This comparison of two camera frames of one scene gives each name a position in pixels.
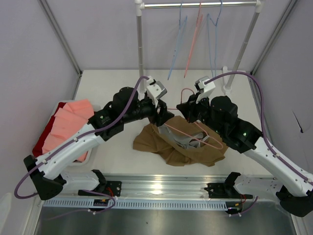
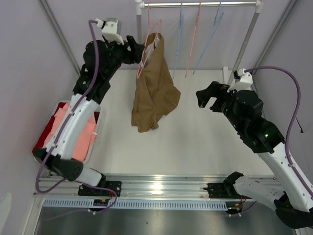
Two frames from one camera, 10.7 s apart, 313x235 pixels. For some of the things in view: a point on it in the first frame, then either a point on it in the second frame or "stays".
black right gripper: [191, 110] to [218, 98]
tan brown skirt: [182, 142] to [155, 89]
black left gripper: [164, 115] to [133, 56]
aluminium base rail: [170, 188] stays
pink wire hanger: [196, 123] to [149, 24]
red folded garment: [37, 149] stays
